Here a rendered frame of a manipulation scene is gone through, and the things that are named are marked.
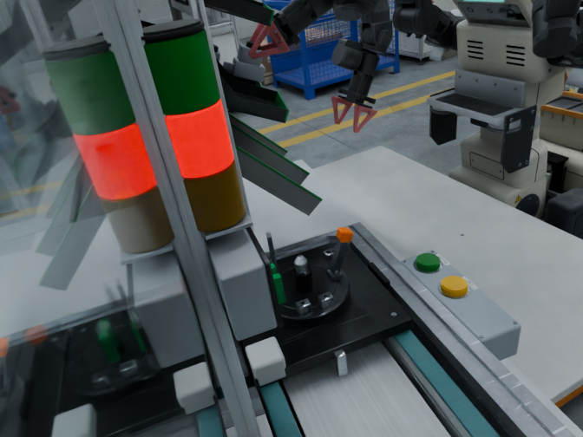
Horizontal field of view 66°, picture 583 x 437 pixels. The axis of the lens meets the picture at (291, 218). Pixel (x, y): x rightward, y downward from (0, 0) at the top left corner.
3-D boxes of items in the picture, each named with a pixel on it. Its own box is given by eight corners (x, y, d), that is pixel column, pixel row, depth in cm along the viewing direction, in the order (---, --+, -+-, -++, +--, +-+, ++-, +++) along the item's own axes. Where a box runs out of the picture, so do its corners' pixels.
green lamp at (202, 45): (213, 89, 37) (199, 25, 34) (226, 104, 32) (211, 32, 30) (152, 103, 36) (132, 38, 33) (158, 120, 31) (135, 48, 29)
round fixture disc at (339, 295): (329, 260, 80) (327, 251, 79) (365, 309, 68) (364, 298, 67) (253, 285, 77) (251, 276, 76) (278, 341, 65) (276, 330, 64)
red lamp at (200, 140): (226, 146, 39) (214, 90, 37) (240, 166, 35) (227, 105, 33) (170, 161, 38) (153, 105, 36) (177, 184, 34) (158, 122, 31)
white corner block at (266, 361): (278, 354, 66) (274, 334, 64) (289, 377, 62) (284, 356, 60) (248, 365, 65) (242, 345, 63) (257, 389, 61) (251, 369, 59)
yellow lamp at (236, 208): (239, 197, 42) (227, 147, 39) (252, 221, 38) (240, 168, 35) (185, 211, 41) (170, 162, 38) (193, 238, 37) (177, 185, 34)
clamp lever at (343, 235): (337, 268, 73) (349, 226, 70) (342, 275, 72) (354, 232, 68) (317, 268, 72) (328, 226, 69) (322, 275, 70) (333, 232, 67)
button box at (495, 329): (432, 275, 83) (433, 247, 80) (518, 354, 66) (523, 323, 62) (399, 287, 82) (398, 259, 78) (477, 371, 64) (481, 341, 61)
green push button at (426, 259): (430, 258, 79) (431, 250, 78) (445, 271, 76) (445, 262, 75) (410, 265, 78) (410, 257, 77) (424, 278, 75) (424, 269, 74)
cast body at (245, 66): (259, 78, 98) (266, 44, 95) (262, 82, 95) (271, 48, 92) (221, 68, 96) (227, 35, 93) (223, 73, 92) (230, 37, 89)
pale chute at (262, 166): (298, 187, 101) (309, 172, 100) (309, 216, 90) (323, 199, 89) (186, 120, 90) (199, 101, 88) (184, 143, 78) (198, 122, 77)
